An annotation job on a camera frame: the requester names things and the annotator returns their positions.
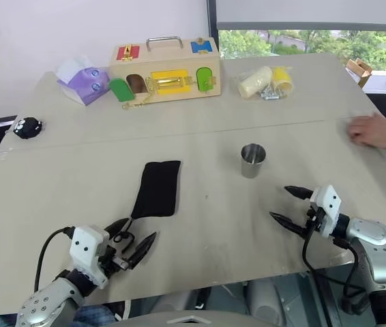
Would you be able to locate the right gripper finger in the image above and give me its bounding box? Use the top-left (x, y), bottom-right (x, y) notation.
top-left (269, 211), bottom-right (308, 236)
top-left (283, 185), bottom-right (314, 200)

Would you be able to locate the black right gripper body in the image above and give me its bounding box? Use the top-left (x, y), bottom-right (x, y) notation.
top-left (303, 200), bottom-right (326, 236)

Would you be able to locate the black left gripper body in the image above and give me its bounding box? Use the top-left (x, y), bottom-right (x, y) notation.
top-left (98, 243), bottom-right (132, 279)

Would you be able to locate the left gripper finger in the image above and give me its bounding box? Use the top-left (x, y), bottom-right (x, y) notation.
top-left (106, 218), bottom-right (132, 240)
top-left (125, 231), bottom-right (160, 270)

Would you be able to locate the person's bare hand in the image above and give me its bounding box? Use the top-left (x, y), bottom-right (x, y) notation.
top-left (346, 113), bottom-right (386, 149)

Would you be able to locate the stainless steel cup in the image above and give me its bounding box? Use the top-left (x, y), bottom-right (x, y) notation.
top-left (240, 143), bottom-right (269, 179)

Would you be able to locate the grey robot torso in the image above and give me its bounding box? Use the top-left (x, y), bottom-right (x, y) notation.
top-left (120, 308), bottom-right (261, 327)

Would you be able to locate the pile of metal screws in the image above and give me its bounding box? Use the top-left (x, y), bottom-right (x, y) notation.
top-left (256, 86), bottom-right (283, 102)

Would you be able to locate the yellow plastic cup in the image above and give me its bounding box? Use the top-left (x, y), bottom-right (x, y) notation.
top-left (271, 66), bottom-right (294, 92)

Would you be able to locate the black plush toy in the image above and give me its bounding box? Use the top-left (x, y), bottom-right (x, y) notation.
top-left (12, 116), bottom-right (45, 139)

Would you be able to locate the open cardboard box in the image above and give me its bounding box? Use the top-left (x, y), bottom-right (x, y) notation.
top-left (345, 58), bottom-right (374, 91)

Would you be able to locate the purple tissue pack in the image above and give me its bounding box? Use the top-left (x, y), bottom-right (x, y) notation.
top-left (55, 57), bottom-right (110, 108)

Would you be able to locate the wooden lock box toy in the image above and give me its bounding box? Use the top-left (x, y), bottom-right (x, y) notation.
top-left (108, 36), bottom-right (222, 111)

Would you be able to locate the grey window roller blind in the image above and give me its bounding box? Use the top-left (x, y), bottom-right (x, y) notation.
top-left (216, 0), bottom-right (386, 32)

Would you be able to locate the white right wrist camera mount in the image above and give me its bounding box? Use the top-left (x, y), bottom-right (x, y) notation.
top-left (310, 185), bottom-right (343, 238)

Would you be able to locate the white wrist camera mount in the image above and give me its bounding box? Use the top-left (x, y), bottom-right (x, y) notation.
top-left (310, 185), bottom-right (343, 238)
top-left (69, 224), bottom-right (111, 285)

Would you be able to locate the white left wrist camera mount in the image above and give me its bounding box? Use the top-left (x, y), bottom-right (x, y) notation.
top-left (69, 224), bottom-right (111, 285)

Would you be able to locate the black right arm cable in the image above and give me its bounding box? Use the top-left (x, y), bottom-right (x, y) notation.
top-left (301, 217), bottom-right (368, 298)

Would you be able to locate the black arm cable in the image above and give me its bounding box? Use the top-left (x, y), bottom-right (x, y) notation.
top-left (301, 217), bottom-right (368, 298)
top-left (33, 225), bottom-right (76, 294)

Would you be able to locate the black cloth pouch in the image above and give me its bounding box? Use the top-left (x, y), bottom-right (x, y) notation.
top-left (113, 159), bottom-right (182, 255)

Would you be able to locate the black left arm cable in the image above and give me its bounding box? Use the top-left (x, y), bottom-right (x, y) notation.
top-left (33, 225), bottom-right (76, 294)

